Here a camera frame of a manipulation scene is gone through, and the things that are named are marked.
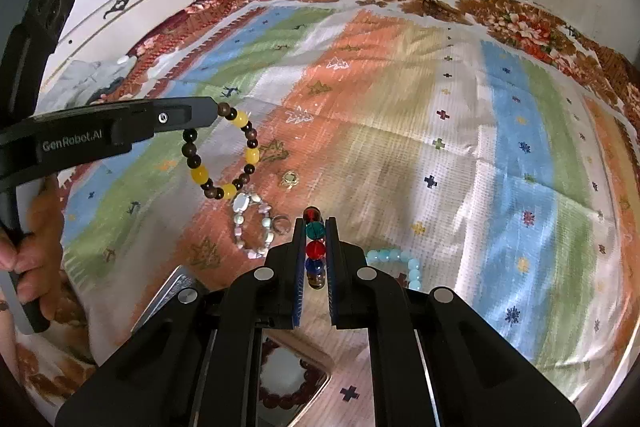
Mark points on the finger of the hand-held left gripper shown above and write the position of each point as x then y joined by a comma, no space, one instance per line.
195,113

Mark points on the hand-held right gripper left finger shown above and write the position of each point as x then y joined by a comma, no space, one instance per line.
300,277

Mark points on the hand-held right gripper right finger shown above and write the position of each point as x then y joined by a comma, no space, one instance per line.
332,279

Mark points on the silver mirrored jewelry tray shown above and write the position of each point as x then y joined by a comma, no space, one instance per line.
172,289

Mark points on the person's left hand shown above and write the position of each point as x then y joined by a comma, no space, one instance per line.
42,227

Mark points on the grey crumpled cloth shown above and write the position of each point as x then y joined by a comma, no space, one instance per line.
82,79

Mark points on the striped patterned blanket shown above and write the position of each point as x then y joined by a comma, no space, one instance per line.
400,132

